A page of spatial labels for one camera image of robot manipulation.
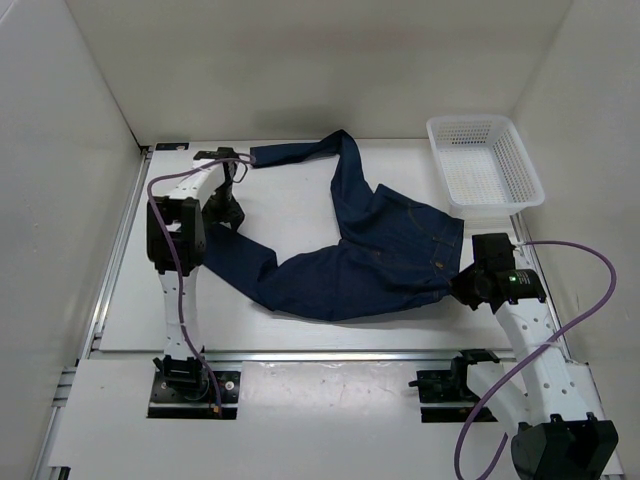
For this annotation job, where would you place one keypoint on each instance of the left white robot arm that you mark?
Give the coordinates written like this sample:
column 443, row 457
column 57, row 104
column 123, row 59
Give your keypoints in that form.
column 180, row 206

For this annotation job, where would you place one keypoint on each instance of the dark blue denim trousers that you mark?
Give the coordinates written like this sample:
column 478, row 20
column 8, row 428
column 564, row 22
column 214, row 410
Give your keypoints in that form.
column 394, row 253

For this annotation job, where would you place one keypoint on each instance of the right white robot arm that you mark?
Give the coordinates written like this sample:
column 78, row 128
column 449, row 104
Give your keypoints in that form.
column 548, row 428

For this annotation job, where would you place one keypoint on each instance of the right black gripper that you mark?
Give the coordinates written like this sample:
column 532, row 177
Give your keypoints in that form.
column 460, row 292

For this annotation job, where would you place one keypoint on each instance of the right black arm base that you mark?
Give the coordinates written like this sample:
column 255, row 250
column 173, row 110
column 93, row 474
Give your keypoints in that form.
column 444, row 395

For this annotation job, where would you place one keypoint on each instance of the white perforated plastic basket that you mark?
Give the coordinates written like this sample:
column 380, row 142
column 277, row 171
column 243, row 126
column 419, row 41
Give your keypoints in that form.
column 483, row 165

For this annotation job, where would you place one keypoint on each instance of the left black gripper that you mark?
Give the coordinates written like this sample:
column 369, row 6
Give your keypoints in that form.
column 233, row 214

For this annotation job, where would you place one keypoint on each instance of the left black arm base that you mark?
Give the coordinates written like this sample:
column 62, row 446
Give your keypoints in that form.
column 183, row 389

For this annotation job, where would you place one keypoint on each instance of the aluminium rail frame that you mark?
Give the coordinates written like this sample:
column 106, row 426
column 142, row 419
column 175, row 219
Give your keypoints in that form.
column 317, row 400

